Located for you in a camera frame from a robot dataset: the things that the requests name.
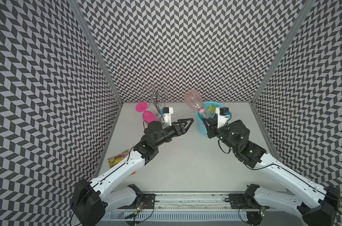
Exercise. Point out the chrome wire stand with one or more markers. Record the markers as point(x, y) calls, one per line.
point(156, 104)

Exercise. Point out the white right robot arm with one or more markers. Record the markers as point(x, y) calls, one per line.
point(315, 204)

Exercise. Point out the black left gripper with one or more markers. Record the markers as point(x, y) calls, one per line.
point(182, 130)

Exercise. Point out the yellow toy shovel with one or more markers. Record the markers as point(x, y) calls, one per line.
point(212, 110)

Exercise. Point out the pink plastic wine glass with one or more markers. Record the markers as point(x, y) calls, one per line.
point(147, 116)

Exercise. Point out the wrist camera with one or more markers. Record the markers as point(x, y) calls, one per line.
point(167, 116)
point(223, 116)

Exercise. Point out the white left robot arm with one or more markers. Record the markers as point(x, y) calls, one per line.
point(92, 199)

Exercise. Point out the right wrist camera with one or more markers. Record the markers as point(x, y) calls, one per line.
point(223, 116)

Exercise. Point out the aluminium corner post left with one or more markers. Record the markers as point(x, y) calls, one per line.
point(78, 15)

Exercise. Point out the aluminium corner post right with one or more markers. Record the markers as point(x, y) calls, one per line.
point(307, 7)

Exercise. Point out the colourful snack packet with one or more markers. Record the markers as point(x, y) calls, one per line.
point(113, 161)

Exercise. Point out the aluminium corner post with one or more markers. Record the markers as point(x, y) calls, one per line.
point(78, 15)
point(307, 7)

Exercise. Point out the turquoise plastic bucket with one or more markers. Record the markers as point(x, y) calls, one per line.
point(199, 119)

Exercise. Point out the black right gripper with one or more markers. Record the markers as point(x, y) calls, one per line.
point(213, 127)

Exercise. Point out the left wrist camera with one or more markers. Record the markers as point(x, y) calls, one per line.
point(167, 116)

